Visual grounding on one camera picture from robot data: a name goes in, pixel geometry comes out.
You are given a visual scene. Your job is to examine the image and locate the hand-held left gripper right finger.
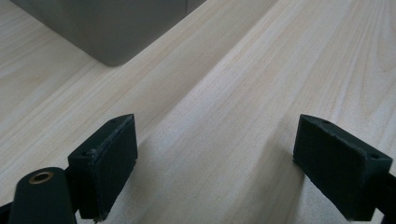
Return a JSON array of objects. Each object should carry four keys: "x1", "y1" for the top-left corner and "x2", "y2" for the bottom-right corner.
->
[{"x1": 292, "y1": 114, "x2": 396, "y2": 222}]

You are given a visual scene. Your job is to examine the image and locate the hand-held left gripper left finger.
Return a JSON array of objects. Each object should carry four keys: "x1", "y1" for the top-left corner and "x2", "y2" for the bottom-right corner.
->
[{"x1": 64, "y1": 113, "x2": 139, "y2": 223}]

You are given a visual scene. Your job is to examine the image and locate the grey divided storage box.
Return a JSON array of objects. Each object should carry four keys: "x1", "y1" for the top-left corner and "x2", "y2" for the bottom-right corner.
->
[{"x1": 10, "y1": 0, "x2": 208, "y2": 67}]

